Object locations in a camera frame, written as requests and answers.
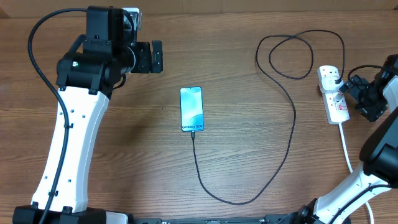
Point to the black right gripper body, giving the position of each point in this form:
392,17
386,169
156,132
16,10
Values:
372,102

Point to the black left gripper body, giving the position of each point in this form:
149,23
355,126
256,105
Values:
142,63

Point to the Samsung Galaxy smartphone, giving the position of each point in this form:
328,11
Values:
191,108

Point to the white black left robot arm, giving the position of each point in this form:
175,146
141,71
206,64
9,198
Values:
96,64

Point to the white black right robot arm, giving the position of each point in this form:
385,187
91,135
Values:
377,170

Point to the white USB charger plug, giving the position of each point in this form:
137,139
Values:
329,84

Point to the white power extension strip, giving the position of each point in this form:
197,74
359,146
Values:
335,103

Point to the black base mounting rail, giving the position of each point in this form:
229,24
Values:
267,219

